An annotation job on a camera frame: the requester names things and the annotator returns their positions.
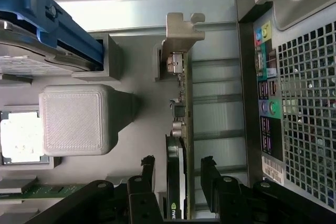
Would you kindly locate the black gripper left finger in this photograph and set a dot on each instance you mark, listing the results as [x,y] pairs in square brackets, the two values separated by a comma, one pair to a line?
[147,203]

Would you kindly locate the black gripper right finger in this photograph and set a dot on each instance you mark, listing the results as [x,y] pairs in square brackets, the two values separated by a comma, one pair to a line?
[210,182]

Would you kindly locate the white barcode sticker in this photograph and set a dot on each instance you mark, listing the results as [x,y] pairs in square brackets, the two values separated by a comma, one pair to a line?
[273,170]

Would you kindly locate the loose green RAM stick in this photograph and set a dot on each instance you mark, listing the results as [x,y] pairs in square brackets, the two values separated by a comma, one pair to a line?
[52,190]

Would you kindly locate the grey plastic parts rack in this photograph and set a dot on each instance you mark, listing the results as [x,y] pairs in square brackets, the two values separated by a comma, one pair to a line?
[71,119]

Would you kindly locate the open black PC case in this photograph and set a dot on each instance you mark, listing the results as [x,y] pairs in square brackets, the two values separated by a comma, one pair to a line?
[302,103]

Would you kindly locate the silver CPU chip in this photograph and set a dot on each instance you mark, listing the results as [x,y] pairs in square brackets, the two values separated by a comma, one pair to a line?
[21,137]

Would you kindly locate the silver hard disk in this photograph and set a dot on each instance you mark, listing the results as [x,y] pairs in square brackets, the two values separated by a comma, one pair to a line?
[26,51]

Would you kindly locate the blue disk caddy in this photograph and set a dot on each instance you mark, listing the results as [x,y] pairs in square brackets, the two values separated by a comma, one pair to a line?
[65,24]

